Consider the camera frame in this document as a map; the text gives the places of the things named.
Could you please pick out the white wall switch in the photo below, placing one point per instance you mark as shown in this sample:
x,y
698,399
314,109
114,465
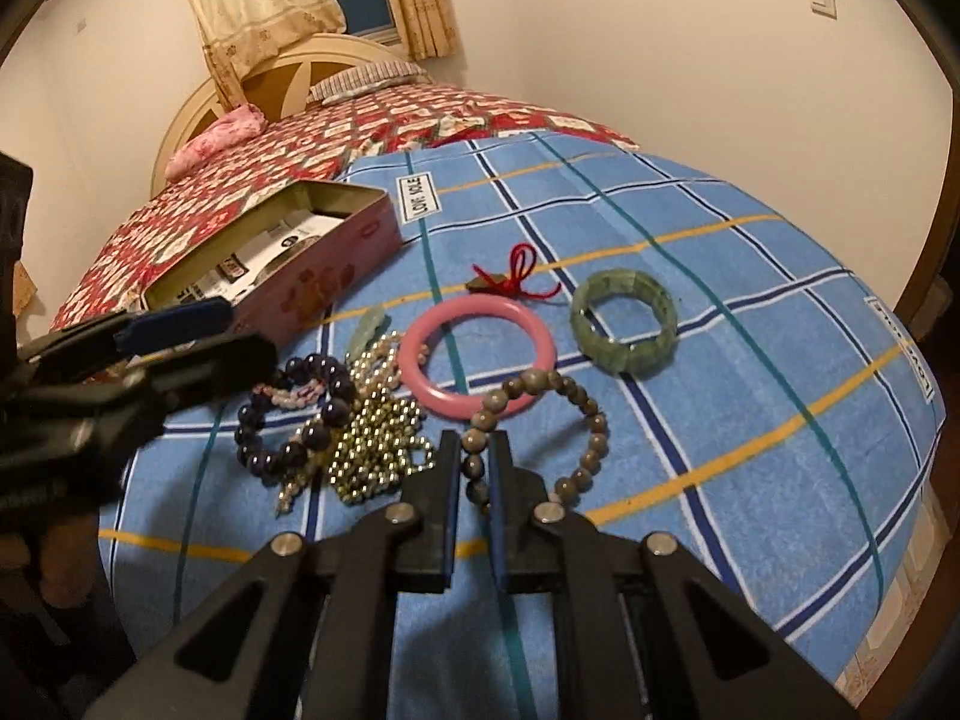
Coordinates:
x,y
823,1

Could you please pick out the printed paper cards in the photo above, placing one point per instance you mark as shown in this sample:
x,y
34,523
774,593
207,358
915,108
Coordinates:
x,y
285,240

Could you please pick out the blue plaid blanket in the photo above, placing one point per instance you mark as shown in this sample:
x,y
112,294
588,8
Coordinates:
x,y
750,315

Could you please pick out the red patterned bedsheet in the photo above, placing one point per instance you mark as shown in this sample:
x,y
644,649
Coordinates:
x,y
300,157

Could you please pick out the wooden door frame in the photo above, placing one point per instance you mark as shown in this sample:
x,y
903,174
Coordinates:
x,y
924,281

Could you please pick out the small green jade pendant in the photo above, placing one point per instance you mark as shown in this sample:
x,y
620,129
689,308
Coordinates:
x,y
367,330

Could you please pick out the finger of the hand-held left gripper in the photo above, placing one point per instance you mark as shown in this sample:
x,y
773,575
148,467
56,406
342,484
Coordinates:
x,y
225,364
180,322

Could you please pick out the pink tin box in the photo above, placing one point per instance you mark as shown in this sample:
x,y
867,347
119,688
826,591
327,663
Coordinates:
x,y
337,270

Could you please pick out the person's left hand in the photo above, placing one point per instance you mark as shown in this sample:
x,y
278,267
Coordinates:
x,y
64,559

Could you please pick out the pink bangle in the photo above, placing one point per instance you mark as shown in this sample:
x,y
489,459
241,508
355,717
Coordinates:
x,y
480,304

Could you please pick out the striped pillow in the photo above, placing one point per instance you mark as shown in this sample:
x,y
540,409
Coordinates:
x,y
367,79

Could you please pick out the beige patterned mattress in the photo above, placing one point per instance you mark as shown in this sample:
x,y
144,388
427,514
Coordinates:
x,y
900,577

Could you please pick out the cream wooden headboard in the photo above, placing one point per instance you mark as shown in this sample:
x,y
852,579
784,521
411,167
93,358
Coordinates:
x,y
174,127

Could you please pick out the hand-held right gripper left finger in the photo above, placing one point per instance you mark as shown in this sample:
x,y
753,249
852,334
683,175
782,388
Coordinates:
x,y
450,517

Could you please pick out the wide beige floral curtain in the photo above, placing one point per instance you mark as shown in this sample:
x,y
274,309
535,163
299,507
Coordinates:
x,y
255,7

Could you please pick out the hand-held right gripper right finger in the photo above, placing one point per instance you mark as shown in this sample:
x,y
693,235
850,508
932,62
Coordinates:
x,y
498,525

